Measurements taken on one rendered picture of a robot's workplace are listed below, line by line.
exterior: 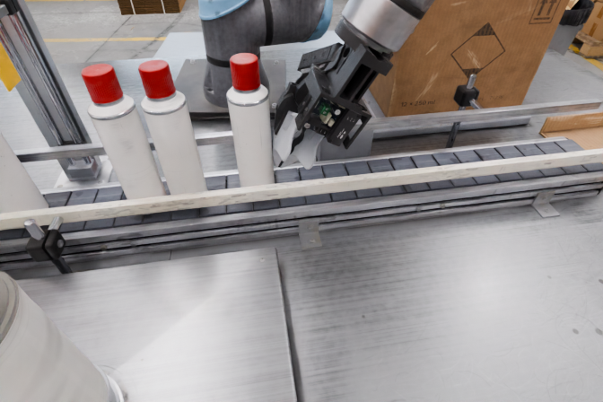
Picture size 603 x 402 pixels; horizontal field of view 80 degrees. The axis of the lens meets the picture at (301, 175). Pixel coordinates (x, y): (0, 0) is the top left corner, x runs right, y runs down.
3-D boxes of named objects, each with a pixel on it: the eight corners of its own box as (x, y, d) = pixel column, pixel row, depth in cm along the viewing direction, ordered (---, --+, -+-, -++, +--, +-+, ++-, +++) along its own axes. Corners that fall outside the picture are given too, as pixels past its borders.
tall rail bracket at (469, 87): (453, 173, 65) (484, 91, 54) (435, 150, 70) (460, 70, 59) (470, 171, 65) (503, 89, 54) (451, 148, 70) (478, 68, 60)
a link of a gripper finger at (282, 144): (261, 181, 47) (295, 126, 42) (257, 153, 51) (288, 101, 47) (282, 187, 48) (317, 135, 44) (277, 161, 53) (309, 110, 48)
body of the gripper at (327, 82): (292, 134, 41) (352, 38, 34) (283, 96, 47) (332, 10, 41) (345, 154, 44) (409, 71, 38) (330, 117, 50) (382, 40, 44)
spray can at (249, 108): (240, 201, 52) (220, 68, 39) (240, 178, 56) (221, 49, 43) (276, 197, 53) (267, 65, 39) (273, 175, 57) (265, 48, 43)
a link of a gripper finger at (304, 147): (282, 187, 48) (317, 135, 44) (277, 161, 53) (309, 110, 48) (301, 194, 50) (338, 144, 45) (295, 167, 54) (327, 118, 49)
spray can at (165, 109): (170, 211, 51) (123, 76, 37) (174, 187, 55) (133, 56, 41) (207, 206, 52) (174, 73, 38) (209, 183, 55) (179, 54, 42)
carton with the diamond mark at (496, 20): (386, 120, 74) (413, -26, 57) (356, 70, 92) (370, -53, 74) (519, 109, 78) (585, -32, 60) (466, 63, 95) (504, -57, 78)
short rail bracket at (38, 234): (56, 291, 47) (7, 231, 39) (64, 272, 49) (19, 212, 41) (83, 287, 47) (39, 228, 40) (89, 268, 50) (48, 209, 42)
